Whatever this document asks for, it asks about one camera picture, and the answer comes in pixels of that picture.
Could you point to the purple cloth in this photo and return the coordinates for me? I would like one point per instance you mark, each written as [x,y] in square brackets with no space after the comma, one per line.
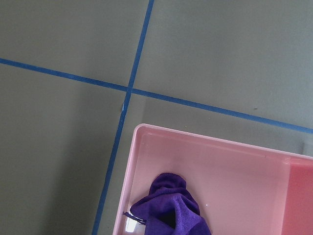
[169,209]

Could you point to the pink plastic bin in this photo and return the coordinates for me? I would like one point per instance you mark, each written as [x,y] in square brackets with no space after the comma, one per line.
[241,189]

